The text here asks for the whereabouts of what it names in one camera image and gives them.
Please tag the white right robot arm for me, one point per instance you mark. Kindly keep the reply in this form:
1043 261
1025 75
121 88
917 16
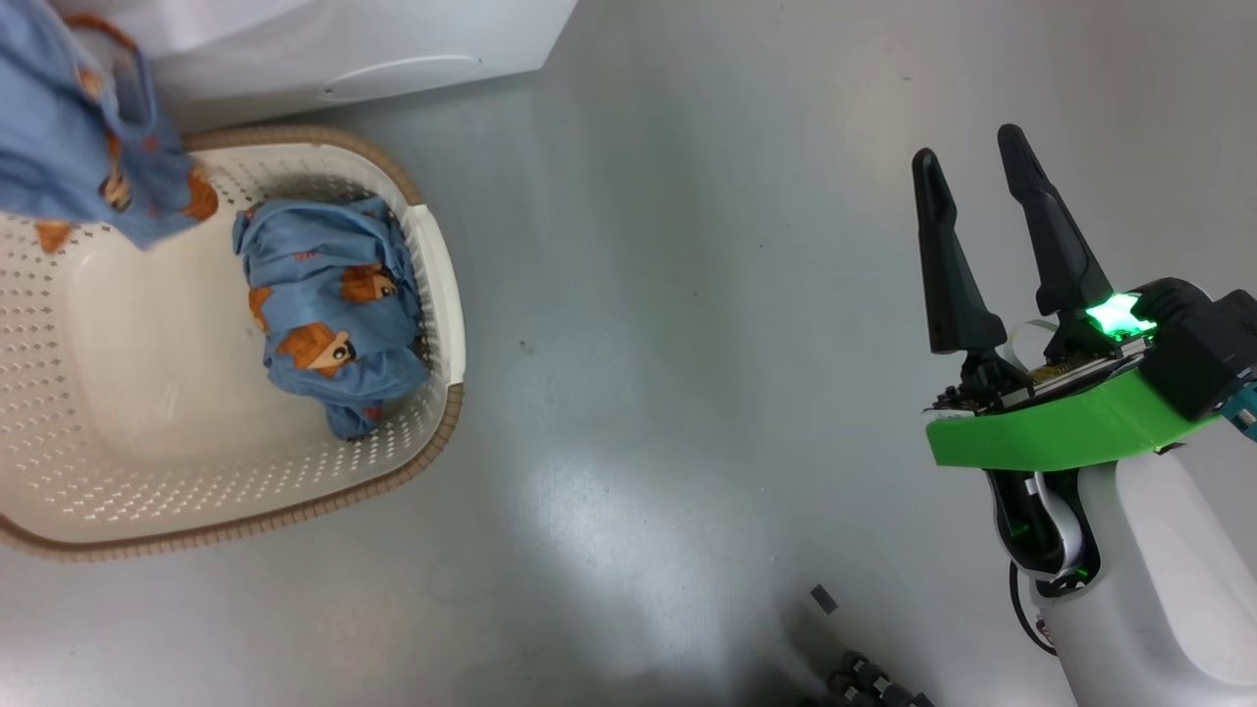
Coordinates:
1159 589

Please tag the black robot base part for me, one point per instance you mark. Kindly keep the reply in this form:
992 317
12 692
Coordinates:
869 682

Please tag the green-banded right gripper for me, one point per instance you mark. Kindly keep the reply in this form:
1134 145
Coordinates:
1061 427

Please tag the blue bear print garment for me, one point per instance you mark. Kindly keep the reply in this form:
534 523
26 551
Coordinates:
324 295

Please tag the white front-load washing machine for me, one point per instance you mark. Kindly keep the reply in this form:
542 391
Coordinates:
295 39

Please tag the cream perforated laundry basket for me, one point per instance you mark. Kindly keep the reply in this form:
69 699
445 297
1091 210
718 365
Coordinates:
196 412

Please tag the blue garment with white lining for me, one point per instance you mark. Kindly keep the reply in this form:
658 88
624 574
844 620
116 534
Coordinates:
59 147

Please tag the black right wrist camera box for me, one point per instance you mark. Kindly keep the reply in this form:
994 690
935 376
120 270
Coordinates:
1198 344

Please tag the small dark floor scrap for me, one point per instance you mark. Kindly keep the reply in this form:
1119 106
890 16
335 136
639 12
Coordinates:
823 599

